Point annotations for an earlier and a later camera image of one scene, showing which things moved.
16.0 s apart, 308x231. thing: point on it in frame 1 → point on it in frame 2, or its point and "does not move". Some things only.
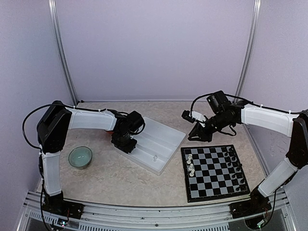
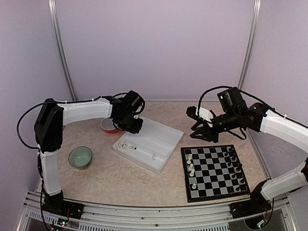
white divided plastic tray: x=156 y=146 does not move
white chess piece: x=192 y=173 does not move
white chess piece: x=189 y=158 does not move
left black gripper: x=127 y=149 → x=136 y=129
